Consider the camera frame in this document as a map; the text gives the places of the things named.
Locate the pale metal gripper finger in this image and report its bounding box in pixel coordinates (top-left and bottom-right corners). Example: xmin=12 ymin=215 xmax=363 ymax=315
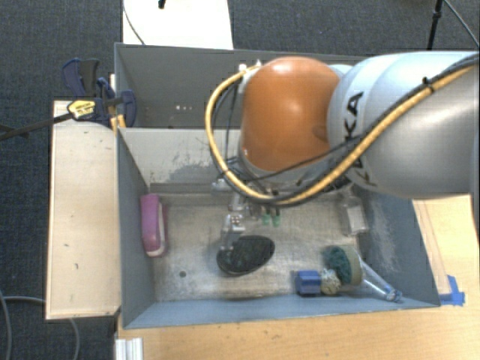
xmin=218 ymin=214 xmax=247 ymax=254

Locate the black oval mesh object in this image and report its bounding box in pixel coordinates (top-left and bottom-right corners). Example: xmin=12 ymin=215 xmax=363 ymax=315
xmin=215 ymin=234 xmax=276 ymax=277

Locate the grey metal bin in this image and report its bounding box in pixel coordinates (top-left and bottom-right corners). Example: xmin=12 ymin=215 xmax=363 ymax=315
xmin=113 ymin=42 xmax=442 ymax=330

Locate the purple stapler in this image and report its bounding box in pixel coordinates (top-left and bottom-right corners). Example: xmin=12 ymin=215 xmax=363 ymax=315
xmin=139 ymin=193 xmax=169 ymax=258

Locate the blue block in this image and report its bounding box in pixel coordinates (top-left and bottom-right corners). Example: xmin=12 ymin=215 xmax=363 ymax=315
xmin=294 ymin=270 xmax=323 ymax=297

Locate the beige speckled ball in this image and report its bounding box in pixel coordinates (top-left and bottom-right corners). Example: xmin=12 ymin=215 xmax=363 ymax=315
xmin=319 ymin=268 xmax=342 ymax=296

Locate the clear glass object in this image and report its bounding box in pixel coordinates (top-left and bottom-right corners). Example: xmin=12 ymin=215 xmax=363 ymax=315
xmin=339 ymin=195 xmax=371 ymax=238

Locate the pale wood board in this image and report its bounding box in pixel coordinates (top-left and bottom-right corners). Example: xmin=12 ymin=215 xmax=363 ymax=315
xmin=44 ymin=100 xmax=122 ymax=320

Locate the green brush with clear handle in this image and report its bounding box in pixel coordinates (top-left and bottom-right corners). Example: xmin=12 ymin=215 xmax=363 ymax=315
xmin=321 ymin=244 xmax=404 ymax=304

